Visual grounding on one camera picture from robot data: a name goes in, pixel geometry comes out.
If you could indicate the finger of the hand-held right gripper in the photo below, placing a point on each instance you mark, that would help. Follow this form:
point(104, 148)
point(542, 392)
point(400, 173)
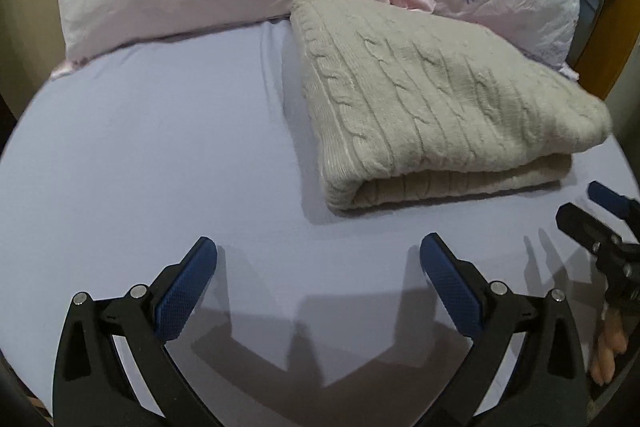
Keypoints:
point(611, 202)
point(580, 225)

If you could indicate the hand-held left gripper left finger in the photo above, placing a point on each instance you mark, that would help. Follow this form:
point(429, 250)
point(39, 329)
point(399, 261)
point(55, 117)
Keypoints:
point(184, 292)

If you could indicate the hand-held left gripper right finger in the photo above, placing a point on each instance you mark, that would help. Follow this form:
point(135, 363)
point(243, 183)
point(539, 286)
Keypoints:
point(450, 288)

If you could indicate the lavender bed sheet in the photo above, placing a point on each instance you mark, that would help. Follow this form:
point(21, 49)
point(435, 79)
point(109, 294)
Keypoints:
point(150, 167)

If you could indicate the wooden bed frame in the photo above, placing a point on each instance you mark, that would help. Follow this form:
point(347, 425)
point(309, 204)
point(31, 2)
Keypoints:
point(607, 7)

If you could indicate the beige knitted blanket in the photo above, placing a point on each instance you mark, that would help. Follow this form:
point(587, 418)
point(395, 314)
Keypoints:
point(425, 107)

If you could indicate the person's right hand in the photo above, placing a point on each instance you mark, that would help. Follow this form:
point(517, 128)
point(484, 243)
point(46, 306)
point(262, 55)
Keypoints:
point(609, 347)

